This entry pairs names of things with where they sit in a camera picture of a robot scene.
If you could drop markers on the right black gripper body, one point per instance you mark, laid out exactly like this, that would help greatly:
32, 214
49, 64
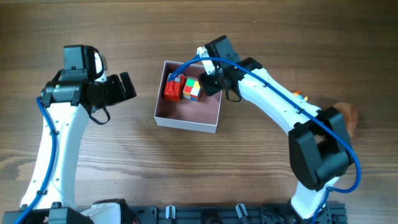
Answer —
211, 87

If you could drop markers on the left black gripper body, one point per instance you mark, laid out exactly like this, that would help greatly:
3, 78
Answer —
112, 91

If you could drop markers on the multicolour puzzle cube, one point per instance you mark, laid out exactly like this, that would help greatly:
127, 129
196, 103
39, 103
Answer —
192, 89

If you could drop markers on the red toy car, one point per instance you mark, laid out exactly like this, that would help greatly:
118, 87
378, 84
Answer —
173, 89

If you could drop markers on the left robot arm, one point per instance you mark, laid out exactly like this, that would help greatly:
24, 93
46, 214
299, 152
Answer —
67, 103

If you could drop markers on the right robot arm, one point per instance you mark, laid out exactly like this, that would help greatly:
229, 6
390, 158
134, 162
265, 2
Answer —
320, 151

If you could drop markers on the pink white open box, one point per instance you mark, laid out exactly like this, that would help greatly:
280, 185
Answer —
201, 115

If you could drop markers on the orange blue duck toy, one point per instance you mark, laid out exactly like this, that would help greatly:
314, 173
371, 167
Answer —
299, 95

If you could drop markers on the brown plush toy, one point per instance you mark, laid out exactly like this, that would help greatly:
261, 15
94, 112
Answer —
350, 115

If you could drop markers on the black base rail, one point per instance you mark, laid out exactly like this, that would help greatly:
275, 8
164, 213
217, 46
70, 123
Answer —
266, 214

